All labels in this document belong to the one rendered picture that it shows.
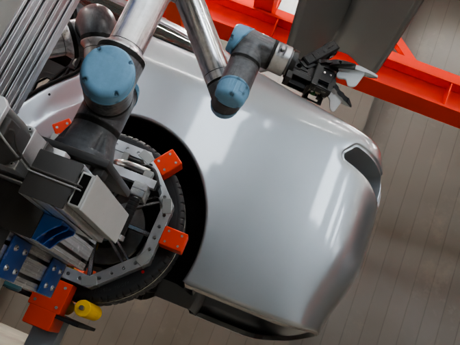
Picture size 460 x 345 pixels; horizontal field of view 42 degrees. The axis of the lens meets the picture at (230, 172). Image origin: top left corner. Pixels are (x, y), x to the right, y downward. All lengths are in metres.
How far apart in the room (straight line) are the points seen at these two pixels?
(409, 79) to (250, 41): 3.83
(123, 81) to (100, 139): 0.18
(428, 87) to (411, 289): 2.96
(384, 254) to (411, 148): 1.42
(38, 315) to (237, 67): 1.19
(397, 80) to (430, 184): 2.84
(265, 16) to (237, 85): 3.76
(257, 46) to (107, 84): 0.36
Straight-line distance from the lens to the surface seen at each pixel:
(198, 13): 1.58
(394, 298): 7.34
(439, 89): 5.24
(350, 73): 1.44
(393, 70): 5.18
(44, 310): 2.18
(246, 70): 1.39
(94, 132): 1.42
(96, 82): 1.31
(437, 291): 7.47
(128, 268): 2.15
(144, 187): 1.98
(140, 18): 1.40
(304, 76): 1.44
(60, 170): 1.10
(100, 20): 1.76
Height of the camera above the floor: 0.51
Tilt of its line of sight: 17 degrees up
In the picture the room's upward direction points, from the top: 22 degrees clockwise
